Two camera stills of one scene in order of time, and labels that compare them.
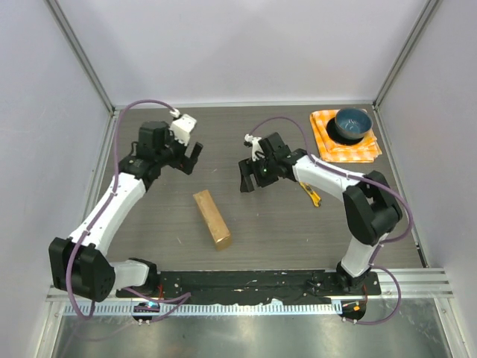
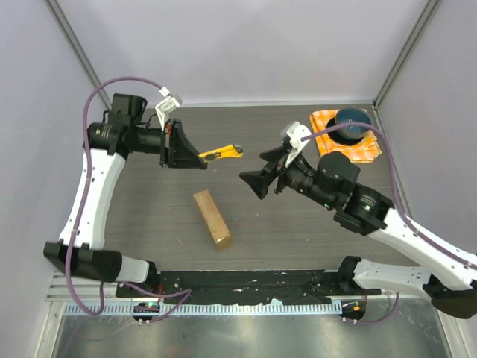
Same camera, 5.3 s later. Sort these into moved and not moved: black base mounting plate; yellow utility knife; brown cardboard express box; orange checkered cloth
Moved: yellow utility knife
Not moved: black base mounting plate; brown cardboard express box; orange checkered cloth
